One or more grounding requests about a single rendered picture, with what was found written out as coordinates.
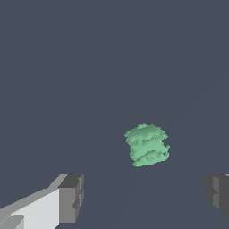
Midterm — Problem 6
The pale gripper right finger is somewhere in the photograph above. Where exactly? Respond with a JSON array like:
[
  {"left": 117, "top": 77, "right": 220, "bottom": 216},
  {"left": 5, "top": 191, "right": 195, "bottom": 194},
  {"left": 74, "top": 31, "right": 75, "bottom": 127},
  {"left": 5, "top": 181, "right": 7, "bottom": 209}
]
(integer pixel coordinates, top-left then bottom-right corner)
[{"left": 204, "top": 173, "right": 229, "bottom": 221}]

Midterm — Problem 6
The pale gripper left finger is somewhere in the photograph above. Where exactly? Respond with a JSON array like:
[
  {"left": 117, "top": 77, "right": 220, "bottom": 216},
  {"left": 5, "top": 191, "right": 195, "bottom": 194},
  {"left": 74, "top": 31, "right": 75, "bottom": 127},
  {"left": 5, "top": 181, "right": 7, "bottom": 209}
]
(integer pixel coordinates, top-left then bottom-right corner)
[{"left": 0, "top": 173, "right": 85, "bottom": 229}]

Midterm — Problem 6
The green lumpy burger-shaped object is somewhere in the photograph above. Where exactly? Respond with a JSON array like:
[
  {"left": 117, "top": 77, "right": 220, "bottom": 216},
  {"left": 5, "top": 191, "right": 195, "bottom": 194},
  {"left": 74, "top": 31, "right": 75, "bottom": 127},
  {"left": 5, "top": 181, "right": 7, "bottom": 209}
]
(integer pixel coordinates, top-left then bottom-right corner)
[{"left": 123, "top": 123, "right": 171, "bottom": 168}]

